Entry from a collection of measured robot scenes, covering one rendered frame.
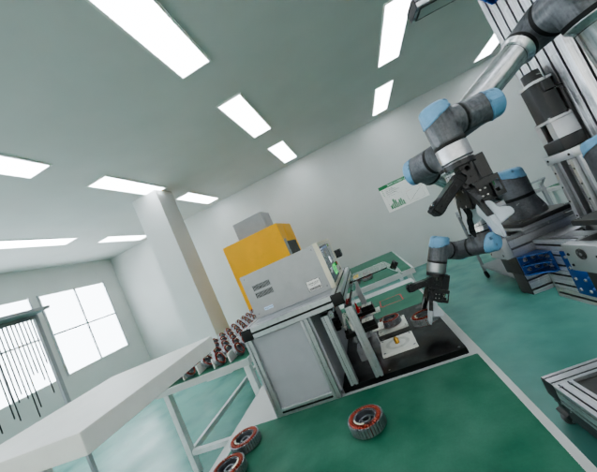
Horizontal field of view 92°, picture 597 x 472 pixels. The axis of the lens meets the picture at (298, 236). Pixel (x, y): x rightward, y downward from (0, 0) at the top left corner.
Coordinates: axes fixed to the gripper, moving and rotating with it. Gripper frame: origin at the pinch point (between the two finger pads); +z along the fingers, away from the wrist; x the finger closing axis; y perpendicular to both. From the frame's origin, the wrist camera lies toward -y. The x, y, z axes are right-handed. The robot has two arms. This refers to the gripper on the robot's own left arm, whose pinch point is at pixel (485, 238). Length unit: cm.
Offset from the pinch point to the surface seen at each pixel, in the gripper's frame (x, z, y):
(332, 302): 32, 6, -45
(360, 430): 7, 37, -50
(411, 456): -4, 40, -38
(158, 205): 370, -186, -285
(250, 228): 437, -95, -175
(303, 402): 34, 37, -72
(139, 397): -30, -4, -76
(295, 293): 47, 0, -60
